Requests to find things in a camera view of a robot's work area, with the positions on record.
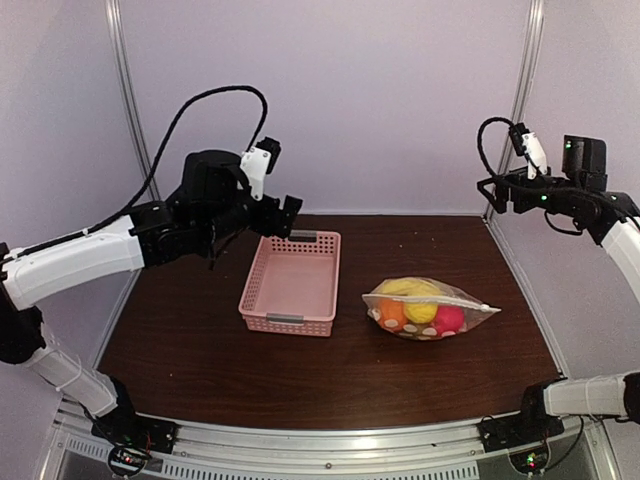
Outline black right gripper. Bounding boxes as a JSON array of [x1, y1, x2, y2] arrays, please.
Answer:
[[478, 165, 583, 216]]

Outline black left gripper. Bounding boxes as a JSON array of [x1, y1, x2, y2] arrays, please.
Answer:
[[198, 190, 301, 247]]

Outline yellow toy bananas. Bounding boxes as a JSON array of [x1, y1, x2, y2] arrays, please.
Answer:
[[374, 277, 443, 297]]

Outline red toy apple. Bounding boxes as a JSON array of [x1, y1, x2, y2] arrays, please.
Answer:
[[432, 305, 465, 336]]

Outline clear dotted zip bag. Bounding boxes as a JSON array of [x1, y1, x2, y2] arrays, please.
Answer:
[[362, 277, 501, 341]]

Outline orange toy fruit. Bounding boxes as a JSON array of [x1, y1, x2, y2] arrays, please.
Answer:
[[372, 299, 407, 332]]

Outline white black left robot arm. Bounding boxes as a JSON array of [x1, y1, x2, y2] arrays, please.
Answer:
[[1, 138, 302, 444]]

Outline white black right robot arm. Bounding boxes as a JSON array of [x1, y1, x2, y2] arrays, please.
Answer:
[[477, 124, 639, 442]]

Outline pink plastic basket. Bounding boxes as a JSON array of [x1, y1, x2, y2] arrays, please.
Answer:
[[239, 230, 341, 338]]

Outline right circuit board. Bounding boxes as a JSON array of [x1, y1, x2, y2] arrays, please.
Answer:
[[509, 446, 550, 476]]

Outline circuit board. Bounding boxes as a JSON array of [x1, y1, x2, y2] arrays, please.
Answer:
[[107, 446, 151, 476], [509, 446, 550, 476]]

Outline left circuit board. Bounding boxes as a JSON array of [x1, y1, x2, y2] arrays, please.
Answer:
[[107, 446, 151, 476]]

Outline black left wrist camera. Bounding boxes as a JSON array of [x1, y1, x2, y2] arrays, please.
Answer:
[[238, 137, 281, 201]]

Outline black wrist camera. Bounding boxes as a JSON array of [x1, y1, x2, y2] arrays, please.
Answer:
[[238, 137, 281, 201], [509, 122, 549, 180]]

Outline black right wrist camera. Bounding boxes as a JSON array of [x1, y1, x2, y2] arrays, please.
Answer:
[[509, 122, 549, 180]]

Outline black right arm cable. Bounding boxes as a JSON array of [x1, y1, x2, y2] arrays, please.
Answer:
[[475, 116, 521, 181]]

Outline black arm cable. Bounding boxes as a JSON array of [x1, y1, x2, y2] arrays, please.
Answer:
[[475, 116, 521, 181], [82, 85, 269, 241]]

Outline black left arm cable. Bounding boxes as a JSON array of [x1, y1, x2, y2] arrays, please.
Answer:
[[82, 85, 269, 241]]

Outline right aluminium frame post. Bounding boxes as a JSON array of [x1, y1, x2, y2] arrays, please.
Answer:
[[483, 0, 545, 226]]

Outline aluminium frame post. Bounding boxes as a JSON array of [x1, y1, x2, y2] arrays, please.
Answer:
[[483, 0, 545, 226], [105, 0, 152, 178]]

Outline aluminium front rail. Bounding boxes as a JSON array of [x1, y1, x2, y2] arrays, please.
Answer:
[[37, 394, 614, 480]]

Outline left aluminium frame post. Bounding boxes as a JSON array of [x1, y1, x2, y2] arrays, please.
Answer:
[[105, 0, 152, 178]]

